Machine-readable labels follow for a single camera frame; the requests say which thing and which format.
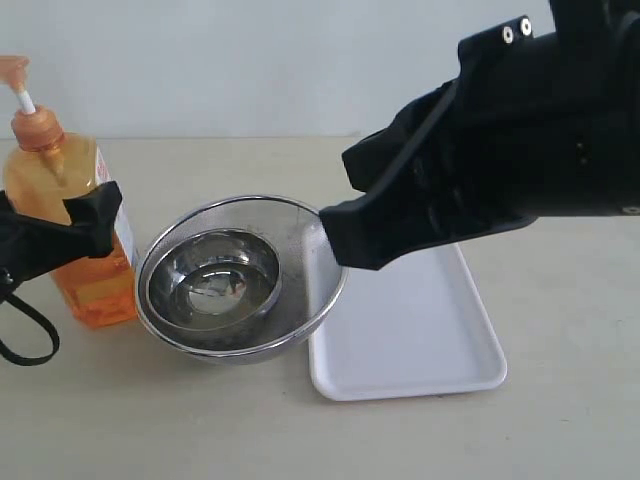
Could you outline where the white foam tray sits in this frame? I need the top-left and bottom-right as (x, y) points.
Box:
(309, 245), (507, 401)

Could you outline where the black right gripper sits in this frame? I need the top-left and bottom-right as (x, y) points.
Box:
(409, 15), (639, 228)

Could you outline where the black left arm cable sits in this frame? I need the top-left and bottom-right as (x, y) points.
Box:
(0, 292), (61, 367)

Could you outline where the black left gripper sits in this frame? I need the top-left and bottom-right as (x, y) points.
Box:
(1, 181), (123, 301)

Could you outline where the orange pump soap bottle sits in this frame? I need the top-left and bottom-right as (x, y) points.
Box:
(1, 55), (137, 328)

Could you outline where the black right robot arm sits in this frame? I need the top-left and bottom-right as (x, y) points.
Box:
(320, 1), (639, 270)

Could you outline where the steel mesh colander bowl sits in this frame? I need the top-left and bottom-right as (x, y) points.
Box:
(134, 195), (348, 365)

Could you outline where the small stainless steel bowl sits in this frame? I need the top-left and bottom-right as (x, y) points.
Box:
(146, 229), (282, 335)

